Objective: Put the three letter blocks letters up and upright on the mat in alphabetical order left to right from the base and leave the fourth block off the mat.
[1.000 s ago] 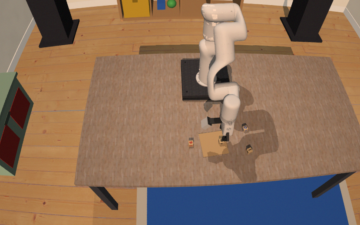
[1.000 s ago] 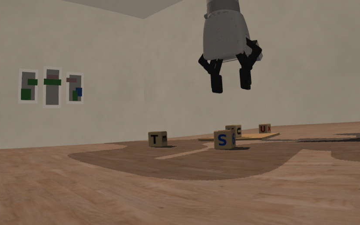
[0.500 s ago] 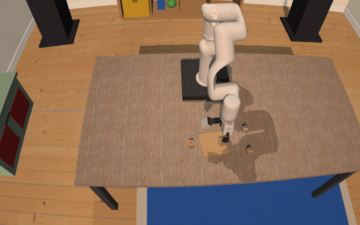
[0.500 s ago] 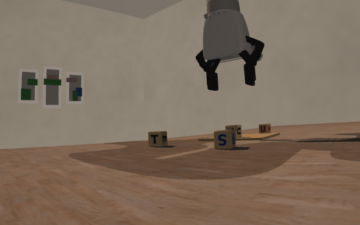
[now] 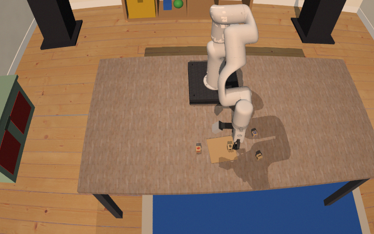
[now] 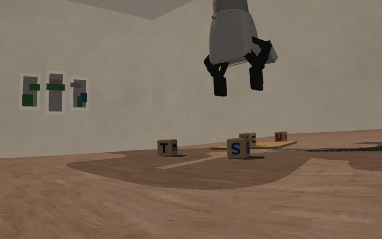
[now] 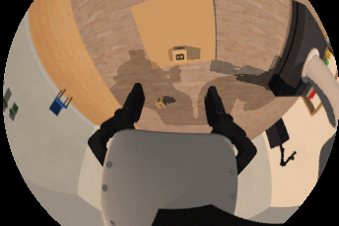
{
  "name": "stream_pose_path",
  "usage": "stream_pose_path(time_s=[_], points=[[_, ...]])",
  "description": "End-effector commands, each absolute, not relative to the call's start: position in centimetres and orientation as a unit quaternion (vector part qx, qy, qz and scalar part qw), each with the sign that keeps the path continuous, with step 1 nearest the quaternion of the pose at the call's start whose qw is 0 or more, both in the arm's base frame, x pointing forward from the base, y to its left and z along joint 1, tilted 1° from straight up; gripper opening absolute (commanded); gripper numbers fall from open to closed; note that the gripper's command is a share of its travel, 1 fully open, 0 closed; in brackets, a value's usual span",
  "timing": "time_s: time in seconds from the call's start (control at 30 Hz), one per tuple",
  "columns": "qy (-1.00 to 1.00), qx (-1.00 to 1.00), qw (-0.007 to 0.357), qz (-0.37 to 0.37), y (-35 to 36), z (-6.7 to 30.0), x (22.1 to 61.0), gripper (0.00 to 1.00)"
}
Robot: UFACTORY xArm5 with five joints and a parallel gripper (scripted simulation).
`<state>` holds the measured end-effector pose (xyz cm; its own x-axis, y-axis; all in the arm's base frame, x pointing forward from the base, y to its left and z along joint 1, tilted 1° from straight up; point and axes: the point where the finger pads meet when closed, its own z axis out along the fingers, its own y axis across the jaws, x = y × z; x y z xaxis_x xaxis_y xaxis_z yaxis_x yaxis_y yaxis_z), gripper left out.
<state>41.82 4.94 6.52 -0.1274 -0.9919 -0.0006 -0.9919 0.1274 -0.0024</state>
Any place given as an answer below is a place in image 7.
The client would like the orange flat mat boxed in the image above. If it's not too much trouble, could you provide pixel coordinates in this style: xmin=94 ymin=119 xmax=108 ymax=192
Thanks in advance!
xmin=130 ymin=0 xmax=216 ymax=69

